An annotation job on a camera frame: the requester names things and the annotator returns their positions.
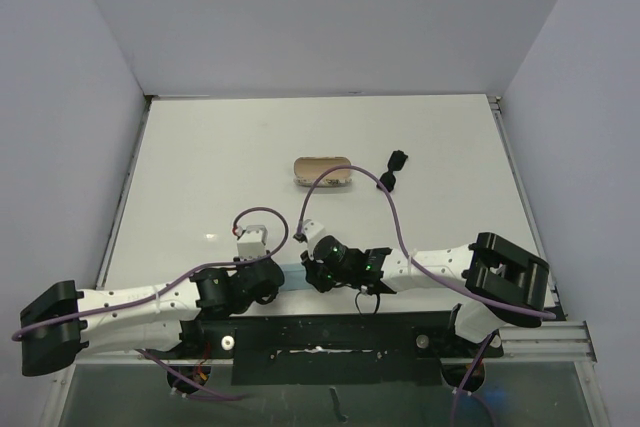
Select blue cleaning cloth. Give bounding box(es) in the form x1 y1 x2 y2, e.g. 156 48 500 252
280 264 313 292

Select patterned glasses case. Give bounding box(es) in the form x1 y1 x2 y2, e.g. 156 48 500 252
293 157 352 188

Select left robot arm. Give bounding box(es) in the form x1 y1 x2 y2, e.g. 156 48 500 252
13 259 285 377

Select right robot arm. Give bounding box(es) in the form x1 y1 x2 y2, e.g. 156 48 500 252
295 228 550 356

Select black sunglasses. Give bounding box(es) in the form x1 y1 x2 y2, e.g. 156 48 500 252
378 150 408 193

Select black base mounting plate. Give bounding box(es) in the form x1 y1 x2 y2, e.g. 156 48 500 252
158 311 479 386

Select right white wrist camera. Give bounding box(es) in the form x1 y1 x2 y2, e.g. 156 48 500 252
293 219 326 243

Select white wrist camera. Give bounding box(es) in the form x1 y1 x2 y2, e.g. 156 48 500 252
233 225 268 261
293 219 326 243

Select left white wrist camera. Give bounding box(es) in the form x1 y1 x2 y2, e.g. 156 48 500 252
233 225 268 261

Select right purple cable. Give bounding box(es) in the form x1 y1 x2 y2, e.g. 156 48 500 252
295 164 557 427

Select purple cable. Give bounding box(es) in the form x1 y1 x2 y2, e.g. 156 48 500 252
10 206 291 402
295 164 557 427

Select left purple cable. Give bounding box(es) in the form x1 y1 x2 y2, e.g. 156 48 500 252
10 206 291 402

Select aluminium frame rail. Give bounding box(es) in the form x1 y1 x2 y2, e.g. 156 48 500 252
73 321 598 366

